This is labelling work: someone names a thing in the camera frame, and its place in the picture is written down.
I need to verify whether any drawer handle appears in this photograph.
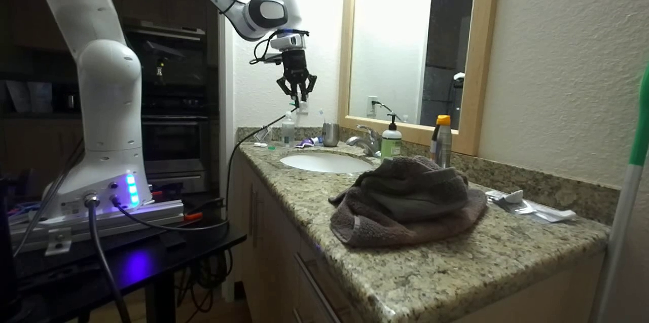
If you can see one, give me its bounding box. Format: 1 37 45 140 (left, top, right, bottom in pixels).
293 253 341 323

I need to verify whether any wood framed mirror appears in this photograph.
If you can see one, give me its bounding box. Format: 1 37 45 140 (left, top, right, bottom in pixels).
337 0 503 157

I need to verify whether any white oval sink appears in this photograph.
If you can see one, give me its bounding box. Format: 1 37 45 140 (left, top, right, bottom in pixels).
279 153 375 174

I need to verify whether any crumpled clear plastic wrapper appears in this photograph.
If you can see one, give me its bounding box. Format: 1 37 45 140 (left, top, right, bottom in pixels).
485 189 578 224

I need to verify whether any metal cup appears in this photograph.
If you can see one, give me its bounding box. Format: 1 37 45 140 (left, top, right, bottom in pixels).
322 122 341 148

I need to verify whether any black cable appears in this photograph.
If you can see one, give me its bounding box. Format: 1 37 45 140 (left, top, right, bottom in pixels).
84 194 133 323
223 107 300 223
110 196 230 233

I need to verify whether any grey towel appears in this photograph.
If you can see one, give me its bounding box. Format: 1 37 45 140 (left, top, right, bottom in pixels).
328 155 489 249

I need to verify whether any built-in black oven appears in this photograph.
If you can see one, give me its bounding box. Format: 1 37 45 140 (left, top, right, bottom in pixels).
123 20 220 194

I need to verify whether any green and white pole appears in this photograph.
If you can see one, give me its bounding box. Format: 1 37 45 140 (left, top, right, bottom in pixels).
590 61 649 323

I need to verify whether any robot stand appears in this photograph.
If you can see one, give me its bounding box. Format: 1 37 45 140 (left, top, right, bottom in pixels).
0 176 248 323

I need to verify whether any spray can with orange cap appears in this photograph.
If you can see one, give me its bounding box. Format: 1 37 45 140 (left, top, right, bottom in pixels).
429 115 453 168

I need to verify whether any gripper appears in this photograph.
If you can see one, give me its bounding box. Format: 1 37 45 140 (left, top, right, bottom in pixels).
276 49 318 103

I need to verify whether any green soap pump bottle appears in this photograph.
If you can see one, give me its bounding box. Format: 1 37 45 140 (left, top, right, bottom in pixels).
380 113 403 162

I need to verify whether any cabinet door handle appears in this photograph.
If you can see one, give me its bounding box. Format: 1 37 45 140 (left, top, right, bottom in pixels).
249 183 260 236

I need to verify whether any clear plastic bottle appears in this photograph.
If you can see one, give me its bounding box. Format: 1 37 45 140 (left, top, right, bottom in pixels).
281 111 296 148

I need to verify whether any chrome tap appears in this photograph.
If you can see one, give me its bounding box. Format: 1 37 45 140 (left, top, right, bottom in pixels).
346 125 382 158

